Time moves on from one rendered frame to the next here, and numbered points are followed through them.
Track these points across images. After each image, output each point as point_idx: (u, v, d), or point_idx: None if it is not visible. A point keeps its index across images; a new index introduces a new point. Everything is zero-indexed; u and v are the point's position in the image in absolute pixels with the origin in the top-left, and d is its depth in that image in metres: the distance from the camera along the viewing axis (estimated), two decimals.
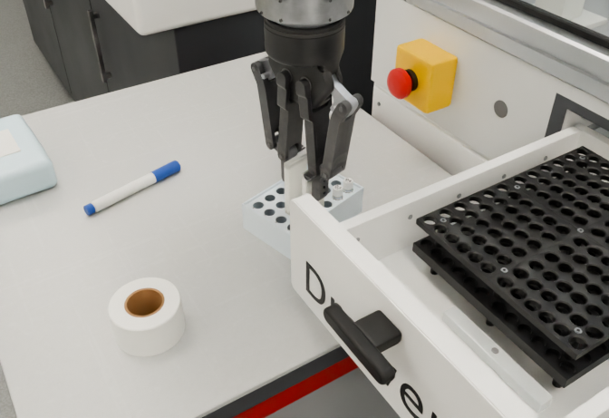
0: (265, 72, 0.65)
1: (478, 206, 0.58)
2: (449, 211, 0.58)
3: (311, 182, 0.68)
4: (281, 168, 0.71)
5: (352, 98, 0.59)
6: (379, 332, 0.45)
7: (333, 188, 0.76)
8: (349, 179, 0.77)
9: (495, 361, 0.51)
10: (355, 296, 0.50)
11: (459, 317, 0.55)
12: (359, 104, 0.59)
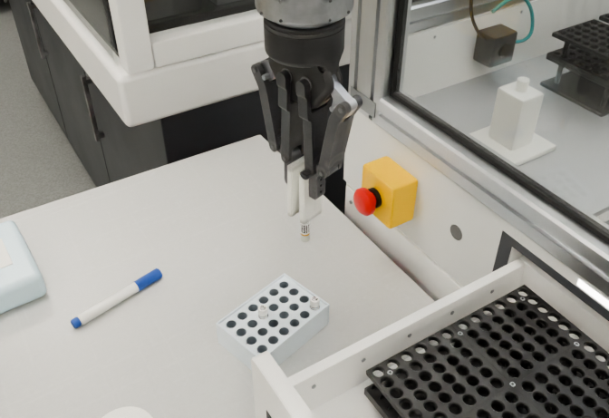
0: (265, 73, 0.65)
1: (422, 355, 0.65)
2: (396, 361, 0.64)
3: (307, 181, 0.68)
4: (284, 170, 0.70)
5: (352, 100, 0.59)
6: None
7: (300, 209, 0.72)
8: (315, 296, 0.83)
9: None
10: None
11: None
12: (358, 106, 0.60)
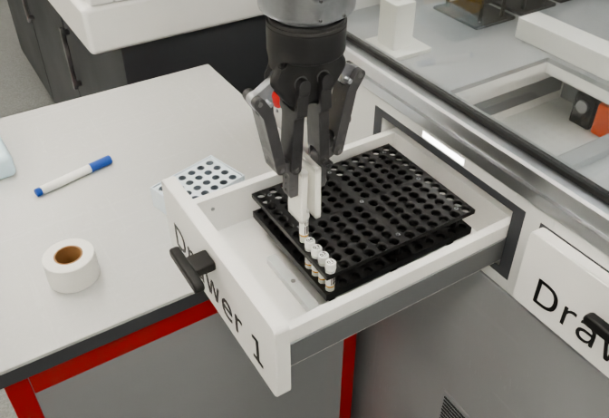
0: (269, 101, 0.60)
1: None
2: (275, 189, 0.83)
3: (317, 173, 0.69)
4: (289, 186, 0.68)
5: (353, 63, 0.65)
6: (200, 262, 0.71)
7: (316, 250, 0.72)
8: (307, 238, 0.74)
9: (291, 286, 0.77)
10: (196, 243, 0.76)
11: (275, 260, 0.80)
12: (354, 67, 0.66)
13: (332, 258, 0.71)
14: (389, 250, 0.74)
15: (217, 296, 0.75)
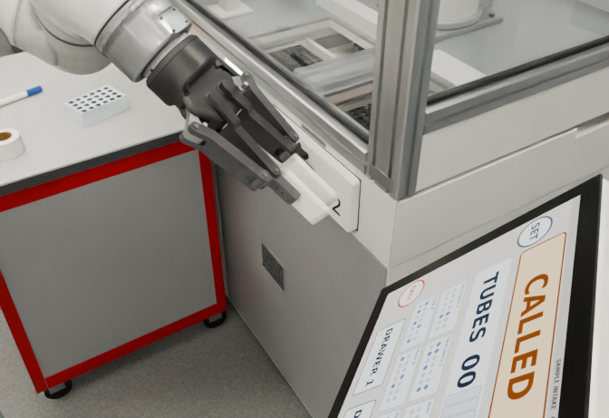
0: (201, 123, 0.64)
1: None
2: None
3: (300, 163, 0.71)
4: (285, 189, 0.68)
5: (237, 78, 0.73)
6: None
7: None
8: None
9: (236, 112, 1.38)
10: None
11: None
12: (242, 82, 0.74)
13: None
14: None
15: None
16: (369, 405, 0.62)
